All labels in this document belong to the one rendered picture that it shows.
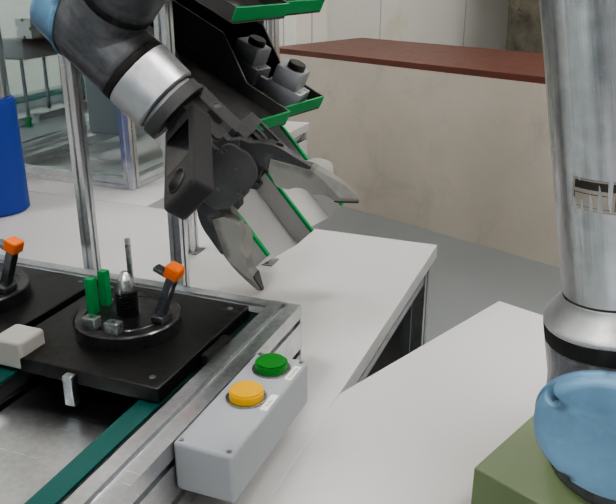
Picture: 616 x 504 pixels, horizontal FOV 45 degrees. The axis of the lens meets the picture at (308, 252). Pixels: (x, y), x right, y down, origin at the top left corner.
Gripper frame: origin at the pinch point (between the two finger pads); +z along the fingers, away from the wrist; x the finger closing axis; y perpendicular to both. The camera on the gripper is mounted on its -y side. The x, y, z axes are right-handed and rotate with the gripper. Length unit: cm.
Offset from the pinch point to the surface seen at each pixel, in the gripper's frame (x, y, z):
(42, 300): 45, 17, -18
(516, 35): 36, 592, 68
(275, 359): 18.3, 8.2, 8.3
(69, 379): 34.0, -1.1, -8.1
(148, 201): 72, 95, -23
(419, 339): 37, 76, 42
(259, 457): 20.6, -4.0, 12.7
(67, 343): 37.0, 5.8, -11.4
